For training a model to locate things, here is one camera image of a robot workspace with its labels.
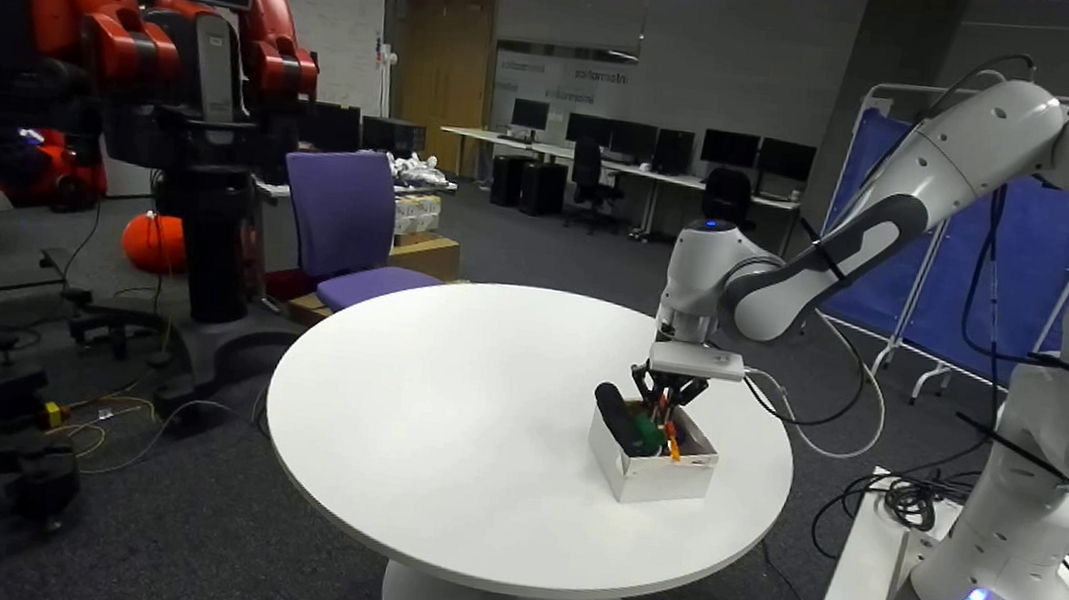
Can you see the cardboard box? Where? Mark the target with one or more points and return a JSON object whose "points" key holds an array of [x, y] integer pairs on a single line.
{"points": [[427, 256]]}

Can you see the blue partition screen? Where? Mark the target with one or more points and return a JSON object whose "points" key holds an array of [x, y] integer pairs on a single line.
{"points": [[1031, 266]]}

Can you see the orange marker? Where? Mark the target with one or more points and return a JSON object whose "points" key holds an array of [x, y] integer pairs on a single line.
{"points": [[672, 444]]}

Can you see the whiteboard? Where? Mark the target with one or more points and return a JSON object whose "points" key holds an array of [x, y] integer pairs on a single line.
{"points": [[338, 36]]}

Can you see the black marker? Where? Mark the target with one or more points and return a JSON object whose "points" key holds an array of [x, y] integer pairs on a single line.
{"points": [[617, 412]]}

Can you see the wooden door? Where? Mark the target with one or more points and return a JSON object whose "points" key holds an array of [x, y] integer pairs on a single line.
{"points": [[444, 78]]}

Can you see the white open box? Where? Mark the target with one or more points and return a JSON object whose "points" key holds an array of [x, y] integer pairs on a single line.
{"points": [[660, 480]]}

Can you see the orange beanbag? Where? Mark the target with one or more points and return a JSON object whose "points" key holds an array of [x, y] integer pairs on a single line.
{"points": [[154, 242]]}

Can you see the purple chair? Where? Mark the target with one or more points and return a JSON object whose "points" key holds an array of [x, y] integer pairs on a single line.
{"points": [[343, 218]]}

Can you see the row of computer towers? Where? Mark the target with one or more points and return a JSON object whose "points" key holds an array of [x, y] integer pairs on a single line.
{"points": [[527, 186]]}

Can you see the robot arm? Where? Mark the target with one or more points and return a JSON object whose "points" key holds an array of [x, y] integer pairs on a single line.
{"points": [[1066, 401]]}

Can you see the green marker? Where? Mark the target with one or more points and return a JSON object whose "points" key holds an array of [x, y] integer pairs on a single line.
{"points": [[650, 436]]}

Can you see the long white desk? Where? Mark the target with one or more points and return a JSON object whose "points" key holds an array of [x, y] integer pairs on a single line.
{"points": [[640, 168]]}

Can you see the red and black robot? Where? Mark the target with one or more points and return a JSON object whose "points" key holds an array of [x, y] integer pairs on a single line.
{"points": [[205, 101]]}

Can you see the row of monitors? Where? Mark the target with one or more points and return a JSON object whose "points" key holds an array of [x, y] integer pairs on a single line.
{"points": [[728, 148]]}

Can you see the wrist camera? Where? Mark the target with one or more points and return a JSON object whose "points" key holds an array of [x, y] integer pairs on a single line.
{"points": [[699, 361]]}

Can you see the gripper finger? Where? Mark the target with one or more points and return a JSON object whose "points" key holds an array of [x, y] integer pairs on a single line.
{"points": [[691, 390], [646, 383]]}

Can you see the black office chair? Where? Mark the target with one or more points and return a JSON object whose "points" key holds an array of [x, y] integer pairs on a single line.
{"points": [[589, 175], [727, 196]]}

